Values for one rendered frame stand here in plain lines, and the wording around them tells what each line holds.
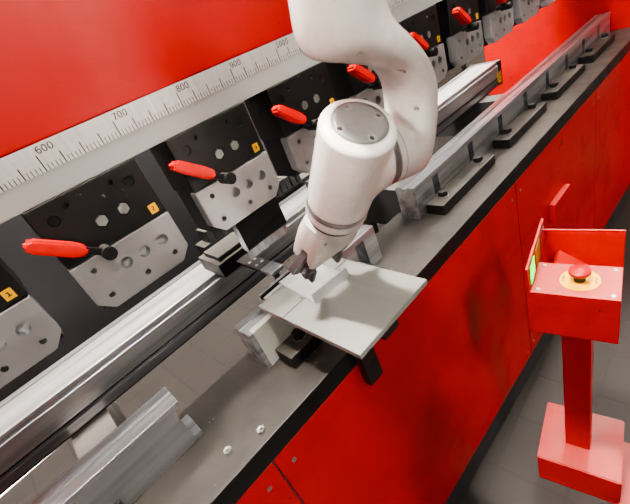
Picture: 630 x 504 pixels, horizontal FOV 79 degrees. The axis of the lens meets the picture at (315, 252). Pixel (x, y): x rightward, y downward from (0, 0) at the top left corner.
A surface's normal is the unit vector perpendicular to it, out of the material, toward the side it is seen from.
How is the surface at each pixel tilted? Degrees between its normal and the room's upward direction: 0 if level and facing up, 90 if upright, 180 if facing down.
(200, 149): 90
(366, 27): 107
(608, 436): 0
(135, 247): 90
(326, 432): 90
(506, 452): 0
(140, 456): 90
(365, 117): 40
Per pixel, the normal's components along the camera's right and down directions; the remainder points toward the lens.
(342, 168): -0.34, 0.81
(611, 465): -0.34, -0.81
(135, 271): 0.66, 0.16
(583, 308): -0.53, 0.59
